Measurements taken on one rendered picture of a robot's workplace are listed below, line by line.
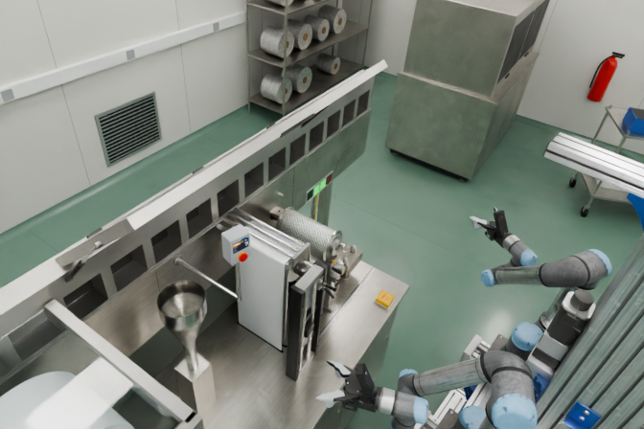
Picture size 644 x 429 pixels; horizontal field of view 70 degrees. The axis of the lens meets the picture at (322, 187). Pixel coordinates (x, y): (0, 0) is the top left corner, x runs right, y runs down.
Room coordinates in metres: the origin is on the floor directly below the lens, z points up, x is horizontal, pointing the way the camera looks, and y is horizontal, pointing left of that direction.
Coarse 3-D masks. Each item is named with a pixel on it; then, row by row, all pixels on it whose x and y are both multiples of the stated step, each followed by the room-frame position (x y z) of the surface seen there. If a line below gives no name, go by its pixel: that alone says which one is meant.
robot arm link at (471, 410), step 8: (464, 408) 0.89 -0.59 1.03; (472, 408) 0.89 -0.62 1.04; (480, 408) 0.89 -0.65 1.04; (464, 416) 0.85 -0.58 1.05; (472, 416) 0.86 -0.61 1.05; (480, 416) 0.86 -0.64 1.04; (456, 424) 0.86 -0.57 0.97; (464, 424) 0.83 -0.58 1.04; (472, 424) 0.82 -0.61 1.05; (480, 424) 0.83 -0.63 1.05
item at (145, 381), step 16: (48, 304) 0.76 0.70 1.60; (64, 320) 0.71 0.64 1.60; (80, 336) 0.67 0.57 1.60; (96, 336) 0.68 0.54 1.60; (112, 352) 0.64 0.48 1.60; (128, 368) 0.60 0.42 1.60; (144, 384) 0.56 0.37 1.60; (160, 384) 0.57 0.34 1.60; (160, 400) 0.53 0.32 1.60; (176, 400) 0.53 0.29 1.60; (176, 416) 0.50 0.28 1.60; (192, 416) 0.50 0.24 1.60
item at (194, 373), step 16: (176, 304) 0.92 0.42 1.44; (192, 304) 0.93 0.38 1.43; (176, 336) 0.83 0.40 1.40; (192, 336) 0.84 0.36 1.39; (192, 352) 0.86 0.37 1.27; (176, 368) 0.86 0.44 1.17; (192, 368) 0.86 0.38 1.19; (208, 368) 0.88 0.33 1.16; (192, 384) 0.82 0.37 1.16; (208, 384) 0.87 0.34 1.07; (192, 400) 0.82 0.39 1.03; (208, 400) 0.86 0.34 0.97
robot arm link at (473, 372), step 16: (496, 352) 0.86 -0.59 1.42; (448, 368) 0.88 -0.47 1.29; (464, 368) 0.86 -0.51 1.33; (480, 368) 0.84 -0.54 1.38; (496, 368) 0.80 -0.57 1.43; (528, 368) 0.80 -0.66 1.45; (400, 384) 0.90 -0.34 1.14; (416, 384) 0.87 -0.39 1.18; (432, 384) 0.86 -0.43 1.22; (448, 384) 0.84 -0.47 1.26; (464, 384) 0.83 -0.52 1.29
